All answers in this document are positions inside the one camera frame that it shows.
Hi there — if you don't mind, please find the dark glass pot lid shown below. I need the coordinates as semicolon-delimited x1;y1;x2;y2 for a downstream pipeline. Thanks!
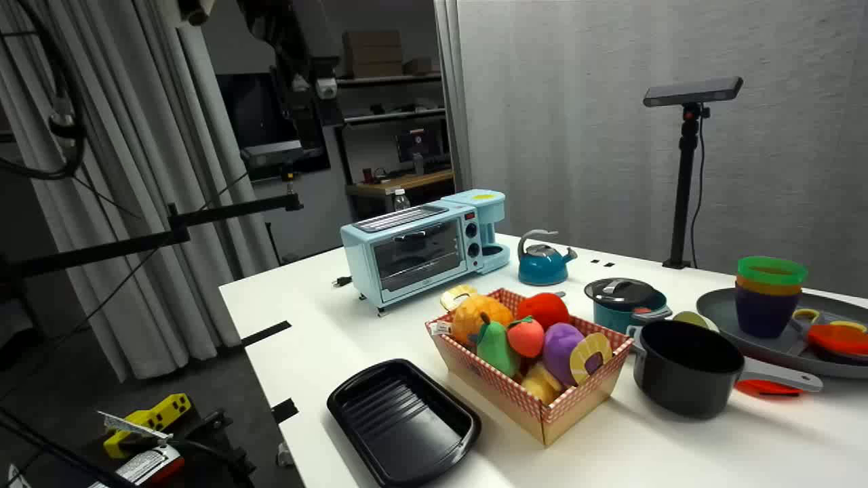
581;273;656;312

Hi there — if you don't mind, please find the teal toy pot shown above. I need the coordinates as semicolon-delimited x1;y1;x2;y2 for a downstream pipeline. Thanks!
591;292;675;332

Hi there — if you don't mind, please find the light blue toaster oven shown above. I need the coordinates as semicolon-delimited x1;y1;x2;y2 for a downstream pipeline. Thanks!
340;186;512;316

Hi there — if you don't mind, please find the orange plush pumpkin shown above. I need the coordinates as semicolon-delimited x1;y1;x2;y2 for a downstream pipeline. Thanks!
447;296;516;347

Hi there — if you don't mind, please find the teal toy kettle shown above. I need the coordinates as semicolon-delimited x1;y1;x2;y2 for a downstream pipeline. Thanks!
516;227;581;286

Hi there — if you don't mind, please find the green plush pear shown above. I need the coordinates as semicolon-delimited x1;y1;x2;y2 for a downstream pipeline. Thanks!
476;316;524;378

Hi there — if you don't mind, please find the red plush tomato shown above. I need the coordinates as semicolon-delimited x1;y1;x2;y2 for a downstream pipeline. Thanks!
516;290;573;332

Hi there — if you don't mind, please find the red plush strawberry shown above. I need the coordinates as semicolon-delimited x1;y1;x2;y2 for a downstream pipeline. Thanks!
505;313;547;363

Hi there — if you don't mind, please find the purple plush eggplant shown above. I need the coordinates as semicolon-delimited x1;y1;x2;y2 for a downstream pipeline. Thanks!
539;319;587;391

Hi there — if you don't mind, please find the red checkered cardboard basket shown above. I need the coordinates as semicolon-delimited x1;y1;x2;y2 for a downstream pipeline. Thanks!
424;283;638;446

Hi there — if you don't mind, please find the yellow plush toy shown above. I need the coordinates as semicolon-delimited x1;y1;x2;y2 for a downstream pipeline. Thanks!
519;359;565;407

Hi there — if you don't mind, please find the grey backdrop curtain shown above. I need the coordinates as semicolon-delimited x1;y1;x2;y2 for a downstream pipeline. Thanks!
431;0;868;298

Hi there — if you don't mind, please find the black baking tray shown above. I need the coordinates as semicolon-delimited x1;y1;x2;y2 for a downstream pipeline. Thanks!
325;354;484;488

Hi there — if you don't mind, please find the black table clamp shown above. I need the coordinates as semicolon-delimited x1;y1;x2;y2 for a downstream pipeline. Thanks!
268;395;301;424
240;316;297;354

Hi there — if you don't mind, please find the purple yellow plush slice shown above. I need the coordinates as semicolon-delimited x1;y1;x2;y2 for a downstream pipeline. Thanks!
566;331;617;388

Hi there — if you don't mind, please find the brown cardboard box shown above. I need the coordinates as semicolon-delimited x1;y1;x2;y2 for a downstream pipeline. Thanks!
341;26;406;77

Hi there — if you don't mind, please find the black boom pole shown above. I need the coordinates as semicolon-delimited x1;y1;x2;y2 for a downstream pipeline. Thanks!
165;189;306;233
0;224;192;281

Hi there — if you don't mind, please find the black monitor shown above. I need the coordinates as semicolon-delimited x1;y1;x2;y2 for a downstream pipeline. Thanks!
215;68;335;180

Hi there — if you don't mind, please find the pale yellow toy slice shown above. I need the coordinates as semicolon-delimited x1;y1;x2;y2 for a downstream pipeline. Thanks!
671;309;722;332

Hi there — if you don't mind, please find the grey round serving tray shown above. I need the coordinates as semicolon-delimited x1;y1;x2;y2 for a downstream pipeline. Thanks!
695;283;868;382

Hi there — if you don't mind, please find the white pleated curtain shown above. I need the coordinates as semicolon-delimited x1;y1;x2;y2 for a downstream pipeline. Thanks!
0;0;283;385

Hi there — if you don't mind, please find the yellow hand tool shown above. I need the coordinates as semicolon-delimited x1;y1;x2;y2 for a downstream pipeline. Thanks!
101;391;196;461

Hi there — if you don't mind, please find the purple plastic cup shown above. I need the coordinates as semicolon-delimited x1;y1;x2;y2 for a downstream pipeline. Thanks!
733;286;802;340

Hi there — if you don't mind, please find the orange plastic cup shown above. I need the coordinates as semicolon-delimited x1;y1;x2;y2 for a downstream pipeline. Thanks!
736;277;805;300

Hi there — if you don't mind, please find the green plastic cup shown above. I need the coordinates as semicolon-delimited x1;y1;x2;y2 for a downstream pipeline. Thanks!
736;255;809;290

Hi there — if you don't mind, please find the red and white device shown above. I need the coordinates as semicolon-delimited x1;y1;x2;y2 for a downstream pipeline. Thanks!
111;442;188;488

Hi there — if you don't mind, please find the orange plastic plate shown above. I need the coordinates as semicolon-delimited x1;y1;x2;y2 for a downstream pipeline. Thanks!
802;319;868;366

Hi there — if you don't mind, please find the pale yellow toy ring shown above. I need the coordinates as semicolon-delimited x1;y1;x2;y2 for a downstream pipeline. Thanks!
439;281;484;313

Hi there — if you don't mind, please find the black camera stand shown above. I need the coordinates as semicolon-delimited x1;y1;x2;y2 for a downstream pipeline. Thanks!
663;103;714;271

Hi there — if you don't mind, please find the black pan with grey handle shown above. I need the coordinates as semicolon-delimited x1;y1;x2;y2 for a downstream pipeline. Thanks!
629;316;828;423

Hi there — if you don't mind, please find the black bar camera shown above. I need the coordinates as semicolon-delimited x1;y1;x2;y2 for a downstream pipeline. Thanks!
641;76;745;109

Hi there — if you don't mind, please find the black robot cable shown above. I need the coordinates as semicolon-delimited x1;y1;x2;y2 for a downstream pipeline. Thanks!
0;0;89;183

